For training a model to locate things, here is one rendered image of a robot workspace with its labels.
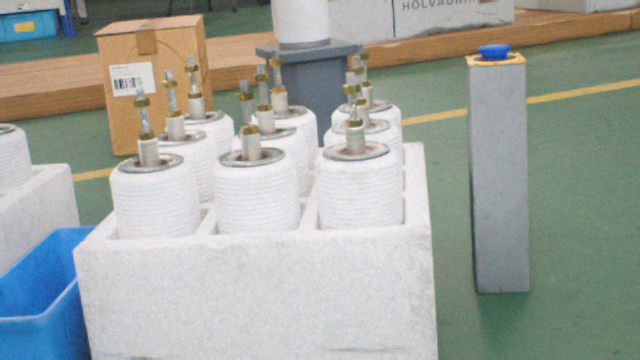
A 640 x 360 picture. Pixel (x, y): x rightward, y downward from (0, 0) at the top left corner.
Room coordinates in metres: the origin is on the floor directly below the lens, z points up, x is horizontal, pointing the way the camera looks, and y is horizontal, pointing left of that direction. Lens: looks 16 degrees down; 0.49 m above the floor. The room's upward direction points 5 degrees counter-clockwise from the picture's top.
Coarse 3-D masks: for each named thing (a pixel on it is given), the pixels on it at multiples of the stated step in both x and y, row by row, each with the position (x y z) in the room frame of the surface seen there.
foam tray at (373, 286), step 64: (128, 256) 0.86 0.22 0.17; (192, 256) 0.86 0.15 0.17; (256, 256) 0.85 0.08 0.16; (320, 256) 0.84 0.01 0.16; (384, 256) 0.83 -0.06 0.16; (128, 320) 0.86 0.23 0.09; (192, 320) 0.86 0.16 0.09; (256, 320) 0.85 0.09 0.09; (320, 320) 0.84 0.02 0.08; (384, 320) 0.83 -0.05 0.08
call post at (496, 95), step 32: (512, 64) 1.05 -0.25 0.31; (480, 96) 1.05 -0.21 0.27; (512, 96) 1.05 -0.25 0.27; (480, 128) 1.05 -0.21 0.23; (512, 128) 1.05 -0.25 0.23; (480, 160) 1.05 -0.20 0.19; (512, 160) 1.05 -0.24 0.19; (480, 192) 1.05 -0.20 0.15; (512, 192) 1.05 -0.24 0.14; (480, 224) 1.05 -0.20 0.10; (512, 224) 1.05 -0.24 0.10; (480, 256) 1.05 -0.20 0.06; (512, 256) 1.05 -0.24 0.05; (480, 288) 1.05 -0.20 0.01; (512, 288) 1.05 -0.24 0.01
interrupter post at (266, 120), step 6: (258, 114) 1.04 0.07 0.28; (264, 114) 1.03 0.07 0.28; (270, 114) 1.03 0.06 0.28; (258, 120) 1.04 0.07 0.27; (264, 120) 1.03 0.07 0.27; (270, 120) 1.03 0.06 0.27; (258, 126) 1.04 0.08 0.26; (264, 126) 1.03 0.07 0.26; (270, 126) 1.03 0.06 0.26; (264, 132) 1.03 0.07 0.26; (270, 132) 1.03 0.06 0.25
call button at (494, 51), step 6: (480, 48) 1.08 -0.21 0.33; (486, 48) 1.07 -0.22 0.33; (492, 48) 1.07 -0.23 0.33; (498, 48) 1.06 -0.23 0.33; (504, 48) 1.07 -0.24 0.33; (480, 54) 1.08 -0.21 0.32; (486, 54) 1.07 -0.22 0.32; (492, 54) 1.06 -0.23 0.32; (498, 54) 1.06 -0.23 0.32; (504, 54) 1.07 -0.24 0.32
